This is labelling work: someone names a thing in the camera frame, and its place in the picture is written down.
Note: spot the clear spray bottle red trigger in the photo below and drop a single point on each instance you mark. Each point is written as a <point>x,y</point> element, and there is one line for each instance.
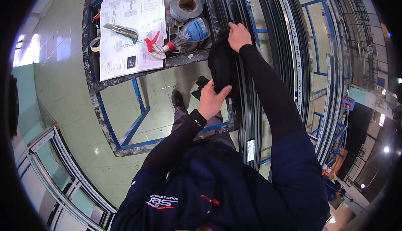
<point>188,33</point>

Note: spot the green metal utility knife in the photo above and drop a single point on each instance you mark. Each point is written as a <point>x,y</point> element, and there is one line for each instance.
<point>122,31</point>

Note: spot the person's legs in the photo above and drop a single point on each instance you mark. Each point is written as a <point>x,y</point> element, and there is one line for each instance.
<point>185,117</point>

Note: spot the person's body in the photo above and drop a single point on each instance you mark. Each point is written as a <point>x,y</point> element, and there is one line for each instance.
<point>219,180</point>

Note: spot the blue steel work table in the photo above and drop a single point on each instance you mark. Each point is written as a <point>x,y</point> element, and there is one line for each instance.
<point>103,105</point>

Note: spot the beige masking tape roll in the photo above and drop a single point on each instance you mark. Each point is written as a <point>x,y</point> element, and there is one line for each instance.
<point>94,44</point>

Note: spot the black cloth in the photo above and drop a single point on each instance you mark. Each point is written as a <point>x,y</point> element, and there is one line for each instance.
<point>223,64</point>

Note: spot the metal storage rack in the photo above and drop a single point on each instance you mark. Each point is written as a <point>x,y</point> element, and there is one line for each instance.
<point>364,26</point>

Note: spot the grey window frame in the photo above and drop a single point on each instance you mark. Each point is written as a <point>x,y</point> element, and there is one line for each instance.
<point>59,180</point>

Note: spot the white paper drawings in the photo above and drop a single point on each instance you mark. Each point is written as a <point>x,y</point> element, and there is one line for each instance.
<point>132,51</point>

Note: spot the black aluminium window frame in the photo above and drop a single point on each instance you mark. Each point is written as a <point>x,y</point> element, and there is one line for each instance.
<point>251,105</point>

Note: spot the person's right hand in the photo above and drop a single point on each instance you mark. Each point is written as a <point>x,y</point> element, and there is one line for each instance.
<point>239,38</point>

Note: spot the blue and red trolley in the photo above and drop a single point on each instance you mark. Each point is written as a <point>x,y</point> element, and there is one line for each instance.
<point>348,102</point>

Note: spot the aluminium profile offcut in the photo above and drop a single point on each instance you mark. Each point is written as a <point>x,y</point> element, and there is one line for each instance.
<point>174,34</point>

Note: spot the grey duct tape roll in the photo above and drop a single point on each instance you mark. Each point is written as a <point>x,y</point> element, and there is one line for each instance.
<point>186,7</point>

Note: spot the person's left hand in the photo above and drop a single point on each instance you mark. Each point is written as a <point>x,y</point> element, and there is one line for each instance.
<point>211,102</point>

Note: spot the frame with white protective tape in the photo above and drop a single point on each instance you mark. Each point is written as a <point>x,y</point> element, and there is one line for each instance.
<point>328,73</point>

